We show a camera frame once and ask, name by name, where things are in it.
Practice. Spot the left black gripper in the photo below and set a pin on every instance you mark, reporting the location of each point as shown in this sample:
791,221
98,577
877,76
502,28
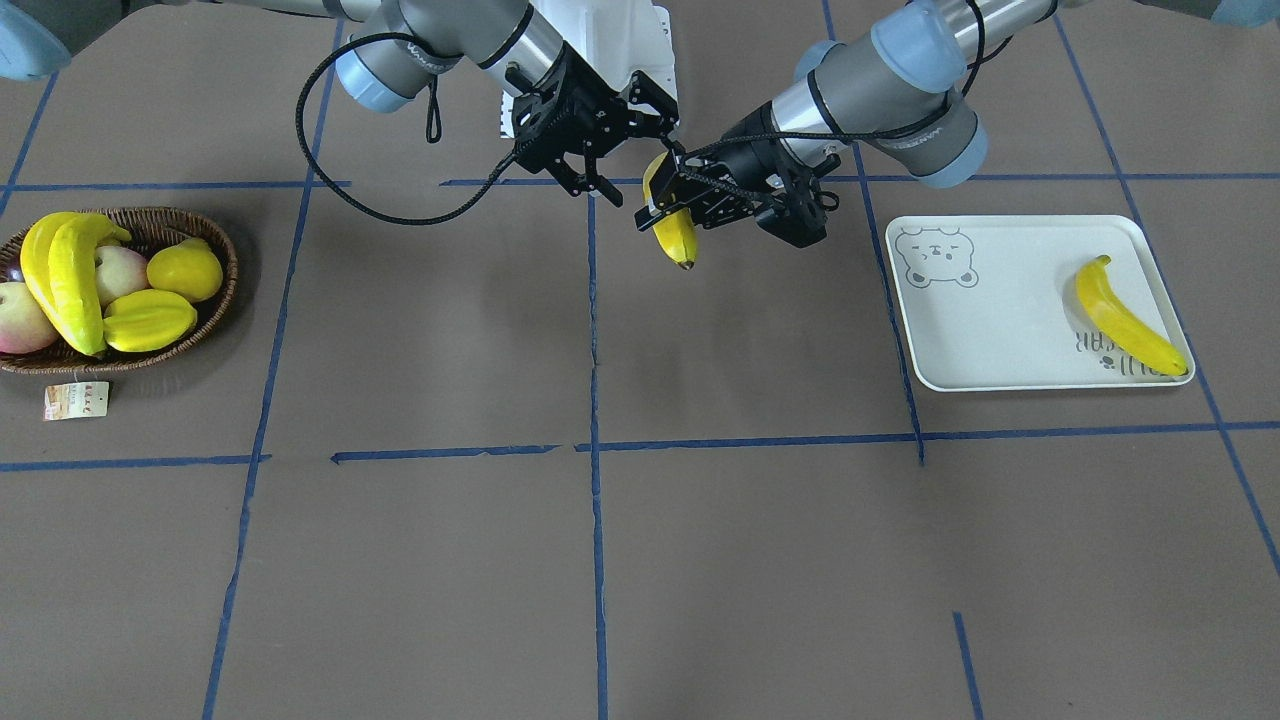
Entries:
752,158

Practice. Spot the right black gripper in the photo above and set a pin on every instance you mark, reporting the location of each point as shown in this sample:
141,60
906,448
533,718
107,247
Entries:
553,118

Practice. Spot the yellow banana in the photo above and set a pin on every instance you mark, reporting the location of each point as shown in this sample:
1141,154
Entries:
34,256
72,290
676,235
1101,304

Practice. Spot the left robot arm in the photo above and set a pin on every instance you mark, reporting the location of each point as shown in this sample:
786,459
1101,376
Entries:
900,88

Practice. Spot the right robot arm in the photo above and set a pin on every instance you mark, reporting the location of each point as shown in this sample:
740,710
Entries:
377,53

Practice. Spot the brown wicker basket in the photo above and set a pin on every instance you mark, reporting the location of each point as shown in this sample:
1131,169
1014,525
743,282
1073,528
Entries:
153,228

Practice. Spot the paper basket tag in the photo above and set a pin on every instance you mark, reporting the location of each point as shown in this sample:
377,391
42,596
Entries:
76,400

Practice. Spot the white bear tray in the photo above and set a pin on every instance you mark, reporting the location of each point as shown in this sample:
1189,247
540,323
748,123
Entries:
988,303

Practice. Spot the yellow lemon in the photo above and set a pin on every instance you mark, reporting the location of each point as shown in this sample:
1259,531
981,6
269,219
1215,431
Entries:
189,268

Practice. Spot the yellow starfruit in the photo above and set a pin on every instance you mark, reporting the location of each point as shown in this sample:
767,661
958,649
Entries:
148,320

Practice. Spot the dark red fruit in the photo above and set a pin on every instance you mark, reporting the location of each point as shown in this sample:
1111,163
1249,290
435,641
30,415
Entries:
24,325

